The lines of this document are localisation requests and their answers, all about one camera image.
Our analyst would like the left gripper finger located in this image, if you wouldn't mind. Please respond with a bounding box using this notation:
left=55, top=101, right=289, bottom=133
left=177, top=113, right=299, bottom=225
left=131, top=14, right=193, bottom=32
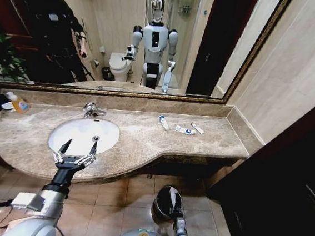
left=52, top=138, right=72, bottom=165
left=77, top=139, right=99, bottom=169

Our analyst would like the white oval sink basin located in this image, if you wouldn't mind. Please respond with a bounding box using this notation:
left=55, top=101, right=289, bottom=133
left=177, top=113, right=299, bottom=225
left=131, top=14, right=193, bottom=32
left=47, top=114, right=122, bottom=159

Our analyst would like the chrome faucet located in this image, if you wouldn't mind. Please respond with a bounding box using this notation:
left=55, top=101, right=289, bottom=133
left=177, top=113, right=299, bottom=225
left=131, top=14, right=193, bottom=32
left=82, top=101, right=108, bottom=120

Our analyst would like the orange soap bottle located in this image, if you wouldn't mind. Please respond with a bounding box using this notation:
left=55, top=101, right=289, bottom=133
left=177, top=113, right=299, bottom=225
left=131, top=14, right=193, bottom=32
left=7, top=92, right=33, bottom=116

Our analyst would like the white tube with blue cap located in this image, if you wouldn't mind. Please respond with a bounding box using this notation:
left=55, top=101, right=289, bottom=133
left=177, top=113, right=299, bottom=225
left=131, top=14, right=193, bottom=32
left=157, top=114, right=172, bottom=132

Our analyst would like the black box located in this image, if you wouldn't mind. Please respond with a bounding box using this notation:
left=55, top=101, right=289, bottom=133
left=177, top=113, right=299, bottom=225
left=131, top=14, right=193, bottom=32
left=0, top=93, right=13, bottom=111

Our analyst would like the white blue printed tube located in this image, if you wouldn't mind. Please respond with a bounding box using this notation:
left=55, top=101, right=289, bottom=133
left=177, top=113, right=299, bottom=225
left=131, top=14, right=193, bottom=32
left=173, top=124, right=197, bottom=137

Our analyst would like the small thin white tube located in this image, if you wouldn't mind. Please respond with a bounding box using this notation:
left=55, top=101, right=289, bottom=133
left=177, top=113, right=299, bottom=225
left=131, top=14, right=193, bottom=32
left=189, top=122, right=206, bottom=135

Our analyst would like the dark wooden door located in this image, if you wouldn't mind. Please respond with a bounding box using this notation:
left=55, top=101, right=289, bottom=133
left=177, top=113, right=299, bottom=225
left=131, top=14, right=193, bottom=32
left=201, top=78, right=315, bottom=236

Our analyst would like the green leafy plant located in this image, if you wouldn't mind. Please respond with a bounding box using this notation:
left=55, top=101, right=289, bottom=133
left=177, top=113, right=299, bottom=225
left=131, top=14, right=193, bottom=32
left=0, top=31, right=39, bottom=126

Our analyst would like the thin black cable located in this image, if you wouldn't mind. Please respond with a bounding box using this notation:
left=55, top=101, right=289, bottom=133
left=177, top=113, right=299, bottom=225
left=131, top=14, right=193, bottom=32
left=53, top=225, right=82, bottom=236

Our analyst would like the gold framed wall mirror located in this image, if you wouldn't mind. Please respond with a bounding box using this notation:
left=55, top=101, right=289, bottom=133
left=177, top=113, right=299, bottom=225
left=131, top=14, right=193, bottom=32
left=0, top=0, right=294, bottom=116

